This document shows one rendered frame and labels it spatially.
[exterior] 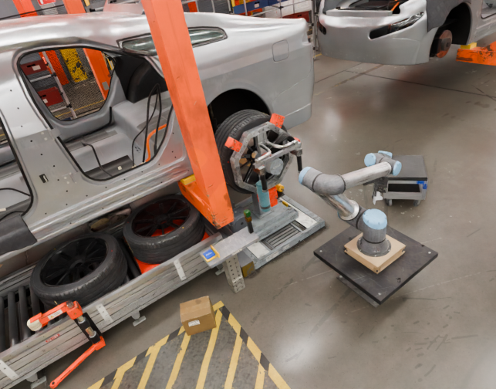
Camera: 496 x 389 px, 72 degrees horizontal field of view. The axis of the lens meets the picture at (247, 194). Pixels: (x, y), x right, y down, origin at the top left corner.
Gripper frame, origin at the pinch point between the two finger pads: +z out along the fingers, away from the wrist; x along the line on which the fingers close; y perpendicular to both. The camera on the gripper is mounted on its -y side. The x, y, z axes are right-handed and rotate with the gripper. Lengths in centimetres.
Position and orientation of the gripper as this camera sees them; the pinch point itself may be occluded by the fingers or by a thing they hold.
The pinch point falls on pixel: (372, 201)
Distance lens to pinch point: 261.8
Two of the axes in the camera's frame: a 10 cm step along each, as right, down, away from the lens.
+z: -0.8, 9.6, 2.8
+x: 2.9, -2.5, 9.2
